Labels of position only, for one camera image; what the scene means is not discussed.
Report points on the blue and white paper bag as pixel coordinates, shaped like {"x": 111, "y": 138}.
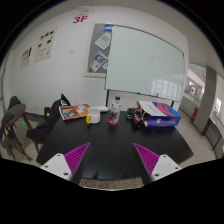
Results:
{"x": 161, "y": 116}

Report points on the large white wall poster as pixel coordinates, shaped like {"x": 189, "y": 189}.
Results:
{"x": 45, "y": 45}

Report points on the wooden chair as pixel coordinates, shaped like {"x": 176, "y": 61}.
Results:
{"x": 46, "y": 110}

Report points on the flat round red coaster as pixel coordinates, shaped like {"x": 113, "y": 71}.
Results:
{"x": 109, "y": 122}

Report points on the grey notice board with papers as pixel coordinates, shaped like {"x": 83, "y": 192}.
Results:
{"x": 96, "y": 50}

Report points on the red and black device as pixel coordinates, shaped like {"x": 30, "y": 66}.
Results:
{"x": 135, "y": 116}

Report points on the dark chair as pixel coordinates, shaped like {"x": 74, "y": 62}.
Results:
{"x": 14, "y": 101}

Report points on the large whiteboard on stand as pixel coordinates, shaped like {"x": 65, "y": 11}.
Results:
{"x": 146, "y": 60}

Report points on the small white wall poster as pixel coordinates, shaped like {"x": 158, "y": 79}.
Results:
{"x": 26, "y": 57}

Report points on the clear bottle with black cap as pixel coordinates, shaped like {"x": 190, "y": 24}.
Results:
{"x": 115, "y": 111}

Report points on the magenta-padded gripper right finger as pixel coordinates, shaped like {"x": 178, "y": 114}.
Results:
{"x": 148, "y": 160}

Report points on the red wall floor sign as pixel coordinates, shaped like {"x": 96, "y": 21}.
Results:
{"x": 80, "y": 19}

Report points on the white light switch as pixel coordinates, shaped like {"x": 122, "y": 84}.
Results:
{"x": 71, "y": 51}

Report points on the colourful printed book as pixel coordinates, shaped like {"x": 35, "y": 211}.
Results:
{"x": 71, "y": 112}

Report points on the white ceiling fixture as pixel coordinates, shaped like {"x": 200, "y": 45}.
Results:
{"x": 85, "y": 10}

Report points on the round brown side table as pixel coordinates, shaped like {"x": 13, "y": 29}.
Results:
{"x": 15, "y": 111}

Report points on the black jacket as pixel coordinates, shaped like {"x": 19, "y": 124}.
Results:
{"x": 46, "y": 125}

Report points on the flat white case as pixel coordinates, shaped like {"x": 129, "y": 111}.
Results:
{"x": 102, "y": 109}

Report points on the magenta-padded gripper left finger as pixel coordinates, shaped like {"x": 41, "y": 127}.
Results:
{"x": 75, "y": 160}

